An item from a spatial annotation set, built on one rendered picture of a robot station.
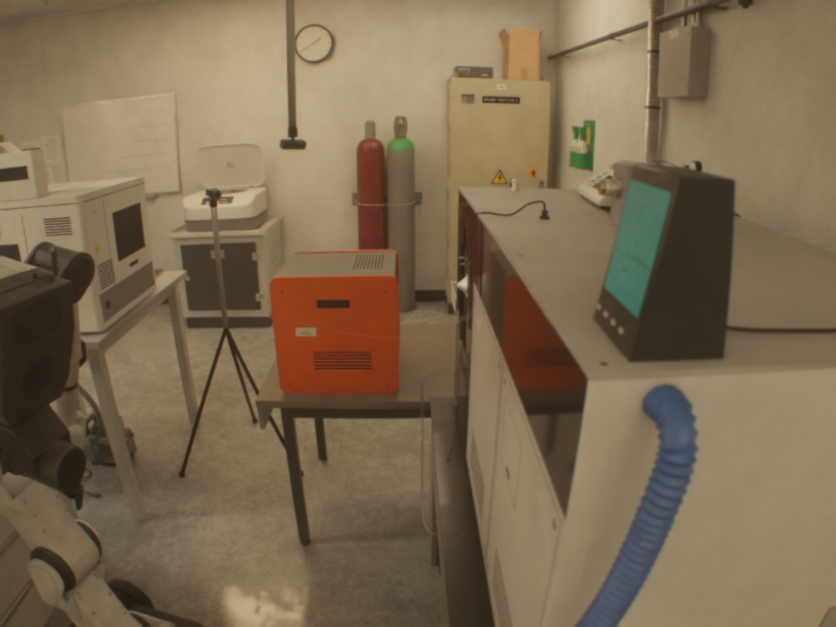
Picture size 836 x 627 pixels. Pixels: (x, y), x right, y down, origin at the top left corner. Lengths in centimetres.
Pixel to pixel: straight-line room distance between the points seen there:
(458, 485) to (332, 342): 70
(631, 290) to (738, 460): 21
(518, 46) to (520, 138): 73
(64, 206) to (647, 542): 206
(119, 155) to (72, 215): 331
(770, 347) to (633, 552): 25
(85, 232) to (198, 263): 248
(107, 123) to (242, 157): 141
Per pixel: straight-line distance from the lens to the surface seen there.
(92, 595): 171
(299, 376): 198
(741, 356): 57
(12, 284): 125
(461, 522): 137
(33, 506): 155
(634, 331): 51
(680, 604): 73
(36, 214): 228
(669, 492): 48
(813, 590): 86
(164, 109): 525
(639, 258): 52
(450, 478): 151
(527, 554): 75
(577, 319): 60
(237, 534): 252
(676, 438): 47
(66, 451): 136
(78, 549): 160
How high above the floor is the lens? 164
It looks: 20 degrees down
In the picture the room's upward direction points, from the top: straight up
